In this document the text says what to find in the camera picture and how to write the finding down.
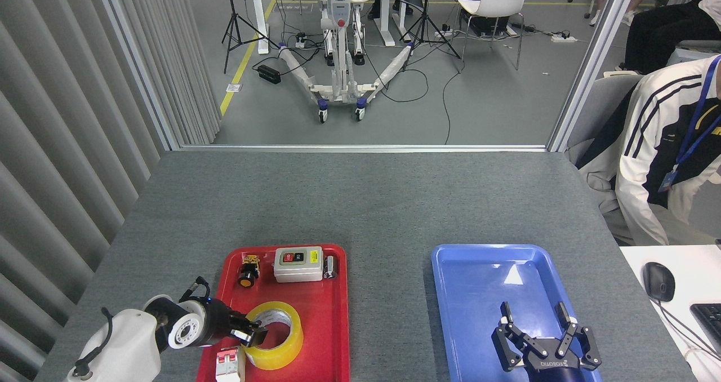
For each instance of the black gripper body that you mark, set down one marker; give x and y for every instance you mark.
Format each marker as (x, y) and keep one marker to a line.
(217, 323)
(552, 371)

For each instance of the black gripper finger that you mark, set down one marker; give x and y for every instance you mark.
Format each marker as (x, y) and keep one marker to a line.
(248, 337)
(510, 342)
(583, 345)
(246, 320)

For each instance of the yellow tape roll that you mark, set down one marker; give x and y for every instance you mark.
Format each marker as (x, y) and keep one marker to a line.
(281, 359)

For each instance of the white red circuit breaker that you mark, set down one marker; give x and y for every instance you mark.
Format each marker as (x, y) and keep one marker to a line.
(228, 366)

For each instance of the yellow push button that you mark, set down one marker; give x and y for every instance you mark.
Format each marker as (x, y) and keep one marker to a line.
(246, 279)

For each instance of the blue plastic tray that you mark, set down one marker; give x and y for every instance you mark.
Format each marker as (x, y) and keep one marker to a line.
(467, 314)

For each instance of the red plastic tray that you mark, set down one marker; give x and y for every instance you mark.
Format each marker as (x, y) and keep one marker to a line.
(326, 325)

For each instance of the small silver black cylinder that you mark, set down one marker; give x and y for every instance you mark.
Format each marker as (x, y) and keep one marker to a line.
(330, 267)

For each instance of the black computer mouse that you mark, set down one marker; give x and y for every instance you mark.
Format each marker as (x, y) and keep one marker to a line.
(659, 280)

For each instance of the black keyboard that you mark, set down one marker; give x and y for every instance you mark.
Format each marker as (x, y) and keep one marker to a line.
(710, 323)

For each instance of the white desk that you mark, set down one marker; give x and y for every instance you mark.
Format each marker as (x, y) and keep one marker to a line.
(693, 269)

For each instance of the person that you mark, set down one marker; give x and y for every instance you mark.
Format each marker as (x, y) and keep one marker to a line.
(659, 30)
(642, 145)

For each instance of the white floor plate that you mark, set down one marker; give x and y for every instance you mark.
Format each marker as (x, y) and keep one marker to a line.
(234, 87)

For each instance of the grey chair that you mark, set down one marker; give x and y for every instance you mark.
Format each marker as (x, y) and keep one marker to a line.
(602, 106)

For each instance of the black power adapter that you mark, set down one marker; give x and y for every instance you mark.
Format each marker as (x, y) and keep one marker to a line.
(269, 74)

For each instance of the white stand on wheels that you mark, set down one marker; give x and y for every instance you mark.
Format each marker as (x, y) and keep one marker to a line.
(341, 83)

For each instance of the black tripod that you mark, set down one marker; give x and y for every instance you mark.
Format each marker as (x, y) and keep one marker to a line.
(232, 16)
(425, 16)

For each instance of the white power strip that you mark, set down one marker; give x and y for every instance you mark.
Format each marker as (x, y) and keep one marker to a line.
(564, 39)

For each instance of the white switch box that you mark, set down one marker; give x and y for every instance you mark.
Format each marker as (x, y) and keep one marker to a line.
(298, 270)

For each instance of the silver frame rail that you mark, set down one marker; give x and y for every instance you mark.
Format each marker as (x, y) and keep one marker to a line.
(360, 147)

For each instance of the silver post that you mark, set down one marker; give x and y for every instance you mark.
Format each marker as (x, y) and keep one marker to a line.
(591, 61)

